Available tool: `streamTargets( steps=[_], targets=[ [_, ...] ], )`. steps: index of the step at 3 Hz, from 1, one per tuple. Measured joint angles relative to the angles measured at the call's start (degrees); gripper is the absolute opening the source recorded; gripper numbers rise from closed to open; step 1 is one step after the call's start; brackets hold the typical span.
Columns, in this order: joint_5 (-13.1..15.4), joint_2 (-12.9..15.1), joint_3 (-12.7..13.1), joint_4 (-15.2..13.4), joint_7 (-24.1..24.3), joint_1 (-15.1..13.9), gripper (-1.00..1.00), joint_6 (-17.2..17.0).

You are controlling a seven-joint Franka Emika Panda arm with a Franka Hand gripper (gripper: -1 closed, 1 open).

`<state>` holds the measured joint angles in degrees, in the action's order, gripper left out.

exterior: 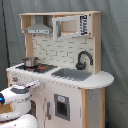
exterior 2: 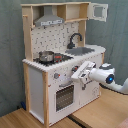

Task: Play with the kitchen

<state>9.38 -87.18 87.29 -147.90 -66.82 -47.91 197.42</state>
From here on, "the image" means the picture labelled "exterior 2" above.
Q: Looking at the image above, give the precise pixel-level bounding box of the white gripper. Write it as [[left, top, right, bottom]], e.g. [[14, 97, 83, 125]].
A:
[[71, 61, 96, 83]]

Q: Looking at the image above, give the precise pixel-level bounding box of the white oven door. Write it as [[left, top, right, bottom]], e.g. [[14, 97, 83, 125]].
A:
[[49, 74, 79, 125]]

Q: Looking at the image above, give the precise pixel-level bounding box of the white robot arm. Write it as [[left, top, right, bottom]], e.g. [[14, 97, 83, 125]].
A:
[[71, 61, 128, 95]]

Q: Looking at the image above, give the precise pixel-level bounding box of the wooden toy kitchen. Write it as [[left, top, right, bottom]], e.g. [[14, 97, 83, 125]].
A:
[[22, 2, 105, 127]]

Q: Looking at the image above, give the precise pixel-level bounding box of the right red stove knob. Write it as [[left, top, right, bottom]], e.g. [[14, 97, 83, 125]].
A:
[[72, 66, 79, 72]]

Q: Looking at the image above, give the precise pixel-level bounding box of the red stove knob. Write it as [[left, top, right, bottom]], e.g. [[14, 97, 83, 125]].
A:
[[72, 66, 79, 72], [54, 73, 60, 79]]

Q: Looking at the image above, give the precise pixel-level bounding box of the white fridge door with dispenser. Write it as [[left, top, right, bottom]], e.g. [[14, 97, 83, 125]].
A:
[[79, 55, 102, 106]]

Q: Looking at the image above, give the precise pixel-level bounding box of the grey sink basin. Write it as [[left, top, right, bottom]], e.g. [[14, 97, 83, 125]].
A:
[[66, 47, 94, 56]]

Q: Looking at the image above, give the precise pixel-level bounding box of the left red stove knob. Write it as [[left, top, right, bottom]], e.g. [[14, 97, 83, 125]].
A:
[[54, 73, 60, 79]]

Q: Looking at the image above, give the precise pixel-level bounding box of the black stovetop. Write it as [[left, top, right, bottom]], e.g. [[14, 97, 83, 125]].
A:
[[34, 53, 71, 66]]

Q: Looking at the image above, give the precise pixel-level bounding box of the black faucet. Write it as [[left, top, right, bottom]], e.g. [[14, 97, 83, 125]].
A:
[[67, 33, 83, 49]]

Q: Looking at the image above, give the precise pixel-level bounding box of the silver cooking pot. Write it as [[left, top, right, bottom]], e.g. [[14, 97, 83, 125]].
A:
[[39, 51, 54, 62]]

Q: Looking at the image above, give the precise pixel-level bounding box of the white microwave cabinet door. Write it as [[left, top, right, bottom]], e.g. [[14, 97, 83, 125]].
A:
[[90, 3, 108, 21]]

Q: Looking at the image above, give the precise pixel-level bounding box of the silver range hood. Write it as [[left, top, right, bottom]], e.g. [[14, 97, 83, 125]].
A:
[[35, 5, 64, 27]]

